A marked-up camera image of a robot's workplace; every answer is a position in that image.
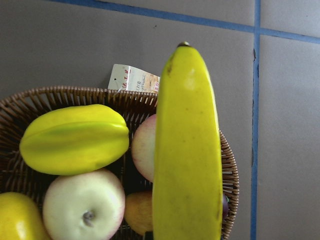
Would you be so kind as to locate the orange fruit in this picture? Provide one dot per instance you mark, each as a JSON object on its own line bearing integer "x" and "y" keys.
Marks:
{"x": 138, "y": 212}

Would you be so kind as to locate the paper basket tag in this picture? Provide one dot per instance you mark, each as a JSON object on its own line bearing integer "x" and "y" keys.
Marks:
{"x": 129, "y": 78}

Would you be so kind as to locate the dark purple fruit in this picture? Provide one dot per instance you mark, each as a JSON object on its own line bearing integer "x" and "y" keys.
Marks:
{"x": 225, "y": 207}

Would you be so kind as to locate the red pink apple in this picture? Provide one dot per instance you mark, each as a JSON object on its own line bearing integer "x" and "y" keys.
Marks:
{"x": 143, "y": 147}

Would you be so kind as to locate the pale apple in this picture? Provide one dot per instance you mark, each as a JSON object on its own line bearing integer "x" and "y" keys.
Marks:
{"x": 88, "y": 206}

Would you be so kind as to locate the yellow starfruit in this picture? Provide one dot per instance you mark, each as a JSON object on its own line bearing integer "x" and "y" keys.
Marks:
{"x": 75, "y": 140}

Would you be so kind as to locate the yellow lemon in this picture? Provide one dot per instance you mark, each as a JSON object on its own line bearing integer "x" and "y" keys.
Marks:
{"x": 20, "y": 218}

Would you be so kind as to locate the brown wicker basket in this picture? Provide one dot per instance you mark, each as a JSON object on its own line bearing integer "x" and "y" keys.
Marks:
{"x": 20, "y": 109}

